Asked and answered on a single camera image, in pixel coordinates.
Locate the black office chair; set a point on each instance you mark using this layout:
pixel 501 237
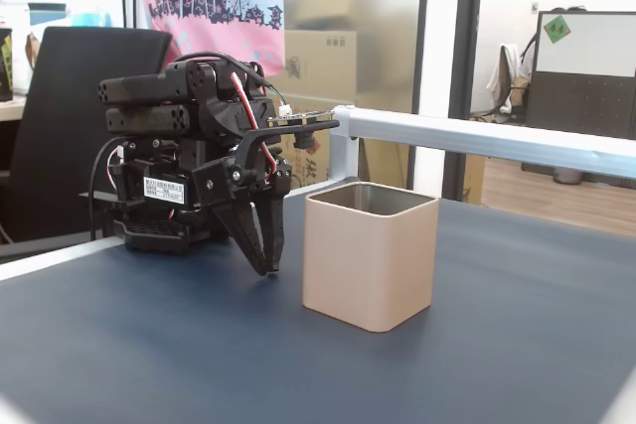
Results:
pixel 64 121

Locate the black window frame post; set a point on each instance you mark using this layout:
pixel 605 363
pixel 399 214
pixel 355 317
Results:
pixel 464 46

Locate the plain cardboard box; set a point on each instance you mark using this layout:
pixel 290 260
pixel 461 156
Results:
pixel 323 61

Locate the cardboard box with red print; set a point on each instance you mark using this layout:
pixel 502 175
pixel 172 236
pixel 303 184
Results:
pixel 313 166

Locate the blue tissue box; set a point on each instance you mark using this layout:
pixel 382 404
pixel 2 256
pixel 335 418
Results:
pixel 89 19

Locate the aluminium frame post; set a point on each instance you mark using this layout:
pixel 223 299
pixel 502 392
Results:
pixel 343 161

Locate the narrow cardboard box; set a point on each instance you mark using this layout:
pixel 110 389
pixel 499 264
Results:
pixel 474 181

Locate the black office partition with whiteboard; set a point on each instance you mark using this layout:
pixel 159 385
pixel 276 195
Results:
pixel 581 96

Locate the green square sticker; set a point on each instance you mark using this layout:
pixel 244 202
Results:
pixel 556 29

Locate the white box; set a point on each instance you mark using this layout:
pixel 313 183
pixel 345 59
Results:
pixel 15 12

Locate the wrist camera with black bracket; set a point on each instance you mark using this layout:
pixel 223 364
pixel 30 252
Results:
pixel 298 118

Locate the small green wall sign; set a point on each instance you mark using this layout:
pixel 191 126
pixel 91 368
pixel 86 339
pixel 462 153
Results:
pixel 534 6

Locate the white table edge rail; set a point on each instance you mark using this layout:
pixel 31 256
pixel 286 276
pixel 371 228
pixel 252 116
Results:
pixel 308 190
pixel 49 260

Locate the brown bag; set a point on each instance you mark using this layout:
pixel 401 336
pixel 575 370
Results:
pixel 31 49

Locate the teal box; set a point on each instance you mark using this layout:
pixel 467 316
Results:
pixel 47 9

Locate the black yellow box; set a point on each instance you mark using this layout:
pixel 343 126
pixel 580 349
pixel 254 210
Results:
pixel 6 66

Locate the person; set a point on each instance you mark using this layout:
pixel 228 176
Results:
pixel 527 59

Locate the aluminium frame rail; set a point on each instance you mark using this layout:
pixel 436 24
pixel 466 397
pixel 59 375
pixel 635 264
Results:
pixel 497 138

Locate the beige square metal container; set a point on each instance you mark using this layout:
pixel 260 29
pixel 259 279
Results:
pixel 367 270

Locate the pink waste bin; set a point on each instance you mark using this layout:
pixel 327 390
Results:
pixel 566 176

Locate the white hanging garment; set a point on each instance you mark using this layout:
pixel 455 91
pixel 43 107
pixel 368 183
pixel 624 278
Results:
pixel 507 76

